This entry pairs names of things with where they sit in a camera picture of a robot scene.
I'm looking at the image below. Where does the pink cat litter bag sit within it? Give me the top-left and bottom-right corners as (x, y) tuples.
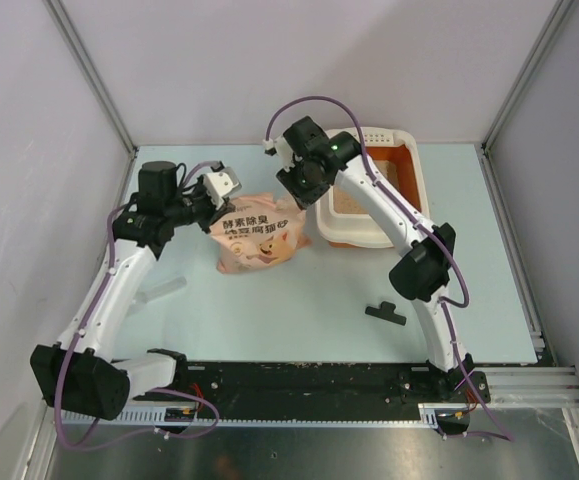
(210, 192), (310, 274)

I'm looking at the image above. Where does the cream orange litter box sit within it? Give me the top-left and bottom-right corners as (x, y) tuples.
(315, 127), (434, 253)

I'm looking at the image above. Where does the black bag sealing clip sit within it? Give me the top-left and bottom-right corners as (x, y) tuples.
(364, 301), (407, 326)

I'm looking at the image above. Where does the clear plastic scoop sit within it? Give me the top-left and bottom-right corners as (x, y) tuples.
(133, 277), (187, 305)

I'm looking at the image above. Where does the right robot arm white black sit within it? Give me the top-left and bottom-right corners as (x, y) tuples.
(263, 117), (471, 401)

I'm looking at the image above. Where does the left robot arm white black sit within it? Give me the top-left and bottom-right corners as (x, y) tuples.
(30, 161), (240, 420)

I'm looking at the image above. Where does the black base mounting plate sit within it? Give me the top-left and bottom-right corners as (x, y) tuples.
(142, 361), (491, 422)

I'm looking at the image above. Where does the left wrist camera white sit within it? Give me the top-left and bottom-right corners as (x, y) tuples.
(201, 162), (242, 209)

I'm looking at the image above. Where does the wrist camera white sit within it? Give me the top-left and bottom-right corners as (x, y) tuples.
(262, 136), (294, 168)
(201, 162), (242, 209)

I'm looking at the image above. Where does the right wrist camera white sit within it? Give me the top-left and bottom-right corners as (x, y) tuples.
(262, 136), (294, 168)

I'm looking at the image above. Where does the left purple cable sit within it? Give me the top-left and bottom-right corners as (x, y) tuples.
(52, 159), (223, 452)

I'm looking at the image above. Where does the left aluminium corner post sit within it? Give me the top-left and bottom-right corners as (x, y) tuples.
(43, 0), (137, 158)

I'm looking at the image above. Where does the aluminium corner post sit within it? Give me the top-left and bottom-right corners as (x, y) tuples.
(481, 0), (578, 152)
(43, 0), (137, 158)

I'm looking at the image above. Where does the white slotted cable duct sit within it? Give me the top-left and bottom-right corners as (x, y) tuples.
(61, 403), (440, 427)

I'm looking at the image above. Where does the right aluminium corner post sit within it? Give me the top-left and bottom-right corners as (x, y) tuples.
(481, 0), (578, 152)

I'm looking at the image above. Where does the aluminium frame rail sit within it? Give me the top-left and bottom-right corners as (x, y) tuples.
(42, 364), (579, 409)

